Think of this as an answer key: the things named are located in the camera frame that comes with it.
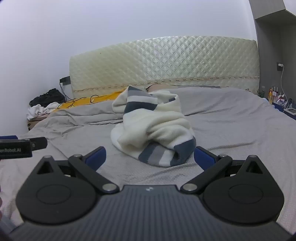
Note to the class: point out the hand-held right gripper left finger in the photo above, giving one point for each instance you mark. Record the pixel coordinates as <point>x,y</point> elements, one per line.
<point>97,158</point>

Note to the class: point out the pink pillow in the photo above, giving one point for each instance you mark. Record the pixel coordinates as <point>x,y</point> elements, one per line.
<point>159,87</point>

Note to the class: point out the blue nightstand tray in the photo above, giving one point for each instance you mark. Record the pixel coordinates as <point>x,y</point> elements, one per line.
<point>277,107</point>

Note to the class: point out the white phone charger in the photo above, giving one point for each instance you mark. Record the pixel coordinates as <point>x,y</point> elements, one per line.
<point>281,65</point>

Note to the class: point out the black wall socket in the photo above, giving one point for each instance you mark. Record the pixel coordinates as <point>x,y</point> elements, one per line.
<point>64,80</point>

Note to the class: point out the grey wardrobe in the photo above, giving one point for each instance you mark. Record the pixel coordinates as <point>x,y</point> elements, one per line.
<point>272,34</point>

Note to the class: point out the yellow pillow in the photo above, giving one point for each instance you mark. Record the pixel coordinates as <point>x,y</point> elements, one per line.
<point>99,98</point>

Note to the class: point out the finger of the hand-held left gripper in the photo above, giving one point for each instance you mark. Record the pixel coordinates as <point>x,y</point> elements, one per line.
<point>39,143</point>

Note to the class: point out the grey duvet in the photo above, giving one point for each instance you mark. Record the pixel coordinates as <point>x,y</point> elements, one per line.
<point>231,111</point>

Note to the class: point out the cream quilted headboard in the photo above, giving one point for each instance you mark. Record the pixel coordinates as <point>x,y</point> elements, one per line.
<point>161,60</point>

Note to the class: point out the group of cosmetic bottles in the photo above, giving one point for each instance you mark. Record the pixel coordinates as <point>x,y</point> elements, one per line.
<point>274,92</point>

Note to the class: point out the white crumpled cloth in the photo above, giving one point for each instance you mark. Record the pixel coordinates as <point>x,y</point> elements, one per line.
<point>37,111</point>

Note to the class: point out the black clothing pile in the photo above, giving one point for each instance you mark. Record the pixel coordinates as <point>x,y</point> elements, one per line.
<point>47,97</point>

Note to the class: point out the cream sweater with blue stripes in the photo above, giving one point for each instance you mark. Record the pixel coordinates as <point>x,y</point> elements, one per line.
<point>150,120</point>

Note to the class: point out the cardboard box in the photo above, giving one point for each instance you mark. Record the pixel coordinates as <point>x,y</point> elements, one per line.
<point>34,124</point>

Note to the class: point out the white desk clock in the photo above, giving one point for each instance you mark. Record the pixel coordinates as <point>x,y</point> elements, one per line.
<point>291,111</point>

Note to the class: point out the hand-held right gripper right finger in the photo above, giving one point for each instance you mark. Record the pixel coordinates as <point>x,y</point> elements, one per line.
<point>203,158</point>

